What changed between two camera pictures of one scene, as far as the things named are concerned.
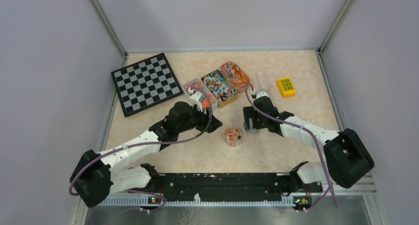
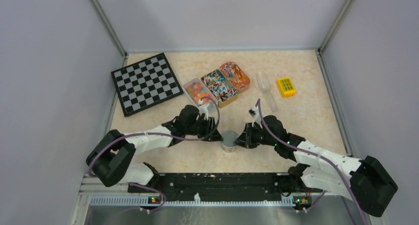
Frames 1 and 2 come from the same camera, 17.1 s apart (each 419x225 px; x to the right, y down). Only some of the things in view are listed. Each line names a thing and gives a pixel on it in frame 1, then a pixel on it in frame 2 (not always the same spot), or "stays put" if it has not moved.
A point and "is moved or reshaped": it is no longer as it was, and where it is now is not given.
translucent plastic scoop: x=263 y=83 stays put
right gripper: x=250 y=112 to x=245 y=139
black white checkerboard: x=145 y=83 stays put
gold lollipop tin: x=222 y=89 stays put
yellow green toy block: x=286 y=87 stays put
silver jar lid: x=251 y=130 is moved or reshaped
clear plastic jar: x=233 y=135 to x=229 y=150
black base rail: x=232 y=186 stays put
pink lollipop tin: x=238 y=78 stays put
